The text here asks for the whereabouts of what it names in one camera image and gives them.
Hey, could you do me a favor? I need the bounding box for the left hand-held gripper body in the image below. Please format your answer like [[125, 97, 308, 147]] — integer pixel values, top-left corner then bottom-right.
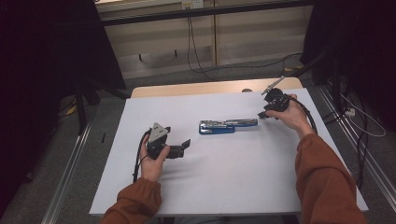
[[147, 122, 171, 161]]

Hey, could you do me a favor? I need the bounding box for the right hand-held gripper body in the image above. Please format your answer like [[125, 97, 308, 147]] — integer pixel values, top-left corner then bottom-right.
[[261, 77, 292, 113]]

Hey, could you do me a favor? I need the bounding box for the blue stapler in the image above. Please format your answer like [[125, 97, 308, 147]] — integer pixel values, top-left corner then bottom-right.
[[198, 118, 260, 135]]

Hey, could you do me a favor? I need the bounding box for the person's right hand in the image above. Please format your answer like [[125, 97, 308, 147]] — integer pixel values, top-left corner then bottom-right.
[[265, 93, 316, 140]]

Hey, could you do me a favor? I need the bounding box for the person's left hand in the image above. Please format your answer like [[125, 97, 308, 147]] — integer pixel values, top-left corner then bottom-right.
[[139, 143, 172, 183]]

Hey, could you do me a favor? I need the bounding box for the light wooden table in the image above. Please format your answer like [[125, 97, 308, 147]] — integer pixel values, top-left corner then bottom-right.
[[130, 77, 304, 99]]

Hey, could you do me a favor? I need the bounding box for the white table board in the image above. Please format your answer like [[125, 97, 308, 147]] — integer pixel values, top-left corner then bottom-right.
[[89, 88, 369, 217]]

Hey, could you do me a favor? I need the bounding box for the black metal stand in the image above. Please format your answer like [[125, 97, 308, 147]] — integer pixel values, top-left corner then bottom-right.
[[292, 46, 344, 113], [74, 78, 129, 136]]

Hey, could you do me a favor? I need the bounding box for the person's grey lap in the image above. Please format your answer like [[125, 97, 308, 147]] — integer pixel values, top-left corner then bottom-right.
[[162, 216, 300, 224]]

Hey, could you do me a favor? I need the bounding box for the dark curtain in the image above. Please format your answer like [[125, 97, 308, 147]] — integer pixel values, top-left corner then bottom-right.
[[0, 0, 127, 216], [300, 0, 396, 132]]

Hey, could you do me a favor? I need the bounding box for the black horizontal bar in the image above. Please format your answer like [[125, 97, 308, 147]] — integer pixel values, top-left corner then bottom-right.
[[101, 0, 314, 27]]

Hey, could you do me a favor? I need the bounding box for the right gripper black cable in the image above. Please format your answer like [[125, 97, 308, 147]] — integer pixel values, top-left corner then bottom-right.
[[289, 95, 318, 135]]

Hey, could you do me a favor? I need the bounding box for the black hanging cable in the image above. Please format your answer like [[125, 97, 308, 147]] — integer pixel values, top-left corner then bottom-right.
[[186, 8, 304, 82]]

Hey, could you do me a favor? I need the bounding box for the aluminium floor rail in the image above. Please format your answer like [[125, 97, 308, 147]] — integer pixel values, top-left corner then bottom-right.
[[40, 120, 92, 224], [316, 85, 396, 203]]

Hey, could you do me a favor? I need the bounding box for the white cable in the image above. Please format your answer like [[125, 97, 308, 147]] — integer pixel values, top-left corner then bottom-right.
[[339, 92, 387, 138]]

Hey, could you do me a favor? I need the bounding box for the black floor cable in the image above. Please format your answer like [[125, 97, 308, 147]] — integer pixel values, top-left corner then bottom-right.
[[321, 90, 369, 190]]

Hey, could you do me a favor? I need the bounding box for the white wall socket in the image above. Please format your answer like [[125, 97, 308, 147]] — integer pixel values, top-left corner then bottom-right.
[[181, 0, 205, 9]]

